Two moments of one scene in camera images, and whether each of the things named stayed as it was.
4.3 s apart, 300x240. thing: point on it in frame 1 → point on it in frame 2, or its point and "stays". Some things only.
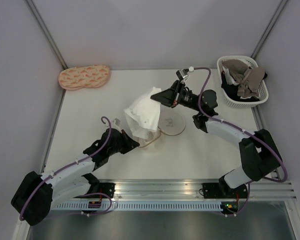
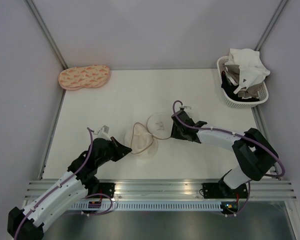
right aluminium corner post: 268,30 stays
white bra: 143,115 → 252,70
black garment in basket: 231,91 stays
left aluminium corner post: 34,8 stays
